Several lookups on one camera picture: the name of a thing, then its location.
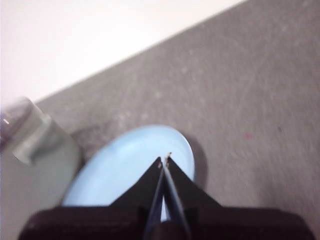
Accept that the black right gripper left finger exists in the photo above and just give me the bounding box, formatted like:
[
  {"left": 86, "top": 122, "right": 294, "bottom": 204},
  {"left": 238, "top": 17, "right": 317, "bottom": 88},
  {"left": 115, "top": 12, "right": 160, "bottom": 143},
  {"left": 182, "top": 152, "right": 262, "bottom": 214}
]
[{"left": 17, "top": 156, "right": 165, "bottom": 240}]

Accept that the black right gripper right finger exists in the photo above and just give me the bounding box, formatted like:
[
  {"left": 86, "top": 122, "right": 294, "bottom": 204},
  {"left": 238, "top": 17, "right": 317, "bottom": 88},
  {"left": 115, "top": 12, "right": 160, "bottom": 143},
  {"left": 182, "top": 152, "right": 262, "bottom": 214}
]
[{"left": 164, "top": 155, "right": 318, "bottom": 240}]

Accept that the blue round plate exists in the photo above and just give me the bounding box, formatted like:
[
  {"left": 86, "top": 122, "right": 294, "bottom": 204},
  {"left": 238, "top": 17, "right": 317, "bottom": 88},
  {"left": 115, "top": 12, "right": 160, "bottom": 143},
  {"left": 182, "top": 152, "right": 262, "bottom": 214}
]
[{"left": 60, "top": 124, "right": 196, "bottom": 223}]

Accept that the pale green electric steamer pot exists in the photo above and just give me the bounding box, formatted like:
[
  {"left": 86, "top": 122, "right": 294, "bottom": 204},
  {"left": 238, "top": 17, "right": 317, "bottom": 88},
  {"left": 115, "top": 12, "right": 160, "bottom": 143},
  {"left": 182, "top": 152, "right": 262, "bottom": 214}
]
[{"left": 0, "top": 96, "right": 81, "bottom": 213}]

